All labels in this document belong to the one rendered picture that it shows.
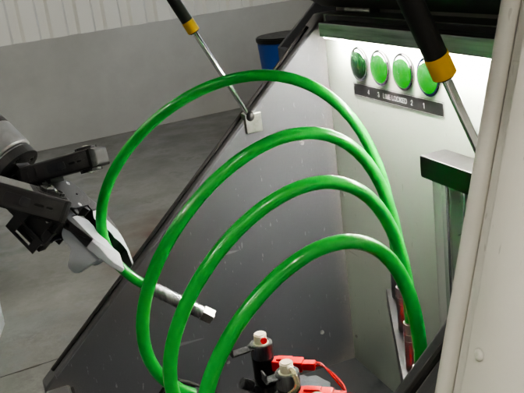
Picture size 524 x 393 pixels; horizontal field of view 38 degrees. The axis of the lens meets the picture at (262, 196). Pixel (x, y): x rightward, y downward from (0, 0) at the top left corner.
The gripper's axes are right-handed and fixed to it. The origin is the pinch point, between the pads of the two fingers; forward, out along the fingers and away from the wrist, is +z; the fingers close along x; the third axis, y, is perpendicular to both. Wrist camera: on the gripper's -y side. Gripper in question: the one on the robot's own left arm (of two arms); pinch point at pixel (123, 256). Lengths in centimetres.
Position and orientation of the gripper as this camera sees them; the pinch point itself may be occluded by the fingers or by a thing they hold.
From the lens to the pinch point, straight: 100.7
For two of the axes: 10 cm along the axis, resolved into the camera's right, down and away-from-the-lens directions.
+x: -2.5, 1.1, -9.6
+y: -6.5, 7.1, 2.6
